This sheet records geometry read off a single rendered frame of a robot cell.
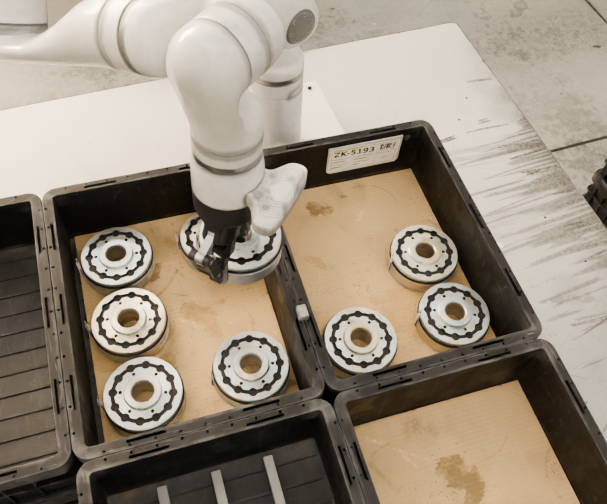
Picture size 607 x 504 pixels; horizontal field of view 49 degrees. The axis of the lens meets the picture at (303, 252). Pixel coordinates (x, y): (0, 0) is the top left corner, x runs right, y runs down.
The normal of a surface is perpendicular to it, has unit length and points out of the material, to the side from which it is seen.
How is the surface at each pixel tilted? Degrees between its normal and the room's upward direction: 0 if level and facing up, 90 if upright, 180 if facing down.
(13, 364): 0
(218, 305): 0
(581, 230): 0
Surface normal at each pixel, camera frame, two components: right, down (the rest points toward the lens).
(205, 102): -0.34, 0.89
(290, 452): 0.06, -0.55
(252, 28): 0.61, -0.12
